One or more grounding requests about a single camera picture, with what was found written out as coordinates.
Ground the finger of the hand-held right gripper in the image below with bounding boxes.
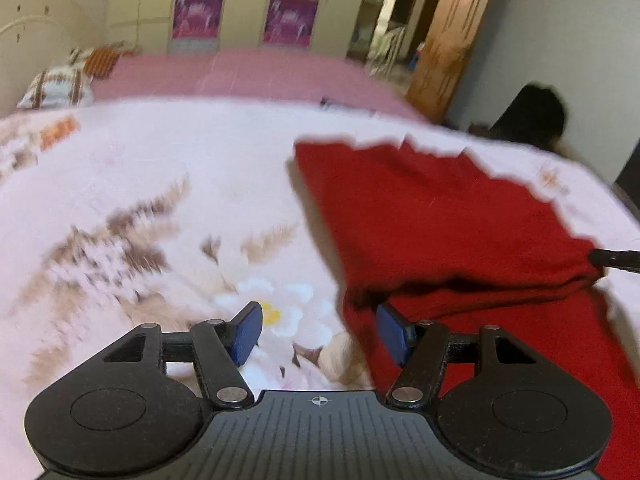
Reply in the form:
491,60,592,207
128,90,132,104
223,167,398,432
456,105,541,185
588,247,640,275

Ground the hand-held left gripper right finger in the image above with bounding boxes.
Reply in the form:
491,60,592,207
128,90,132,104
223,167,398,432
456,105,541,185
375,302,539,409

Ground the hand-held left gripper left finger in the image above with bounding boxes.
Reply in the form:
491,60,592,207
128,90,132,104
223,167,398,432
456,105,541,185
102,301,263,408

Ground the red knit garment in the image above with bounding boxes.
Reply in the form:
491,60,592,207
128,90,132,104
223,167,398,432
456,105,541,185
292,132,640,480

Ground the black backpack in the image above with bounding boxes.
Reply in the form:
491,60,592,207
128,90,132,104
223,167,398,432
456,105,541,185
486,84,569,154

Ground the floral pink blanket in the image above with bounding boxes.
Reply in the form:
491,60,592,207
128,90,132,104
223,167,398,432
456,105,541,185
0,97,640,480

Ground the black white striped cloth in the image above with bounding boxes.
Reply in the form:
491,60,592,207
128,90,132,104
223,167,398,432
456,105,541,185
320,96,382,114

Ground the pink bed sheet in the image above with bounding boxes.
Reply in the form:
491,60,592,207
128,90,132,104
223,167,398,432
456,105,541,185
90,49,432,122

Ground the wooden door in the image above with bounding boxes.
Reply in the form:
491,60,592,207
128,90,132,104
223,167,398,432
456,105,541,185
405,0,502,122

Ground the white chair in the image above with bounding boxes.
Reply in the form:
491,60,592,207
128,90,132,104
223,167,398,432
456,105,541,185
369,25,407,80

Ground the orange striped pillow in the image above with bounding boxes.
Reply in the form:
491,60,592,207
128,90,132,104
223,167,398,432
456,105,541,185
82,46,127,80

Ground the large brown patterned pillow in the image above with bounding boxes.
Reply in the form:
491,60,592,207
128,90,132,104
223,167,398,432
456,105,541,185
17,65,96,110

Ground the cream wardrobe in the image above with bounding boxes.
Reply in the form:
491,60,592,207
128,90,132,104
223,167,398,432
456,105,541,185
107,0,375,57

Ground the cream bed headboard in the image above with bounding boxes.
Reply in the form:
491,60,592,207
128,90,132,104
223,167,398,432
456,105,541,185
0,0,108,117

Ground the purple wall poster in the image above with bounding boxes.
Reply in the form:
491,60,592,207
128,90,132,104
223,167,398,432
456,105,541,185
261,0,320,51
171,0,227,52

